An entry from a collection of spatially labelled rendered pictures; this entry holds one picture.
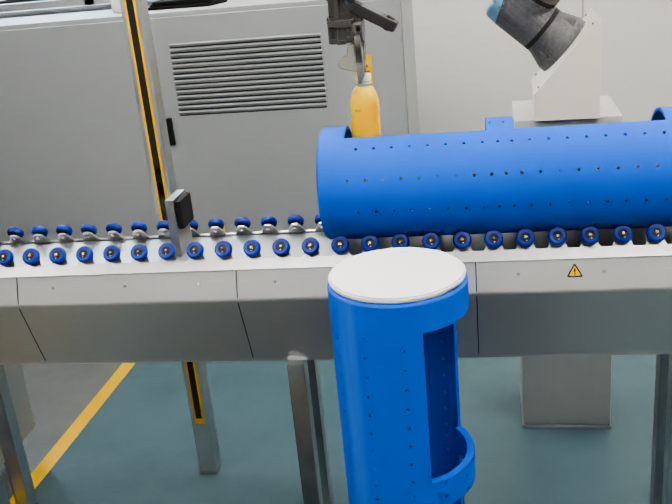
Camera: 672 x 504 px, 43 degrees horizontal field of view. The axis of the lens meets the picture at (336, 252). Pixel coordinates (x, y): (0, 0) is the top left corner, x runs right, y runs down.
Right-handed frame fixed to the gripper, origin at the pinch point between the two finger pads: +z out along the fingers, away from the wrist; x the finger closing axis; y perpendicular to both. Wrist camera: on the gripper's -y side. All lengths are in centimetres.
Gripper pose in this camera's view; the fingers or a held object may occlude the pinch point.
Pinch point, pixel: (363, 76)
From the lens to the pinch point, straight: 211.0
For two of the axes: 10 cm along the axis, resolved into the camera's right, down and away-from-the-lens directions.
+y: -9.9, 0.4, 1.6
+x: -1.4, 3.5, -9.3
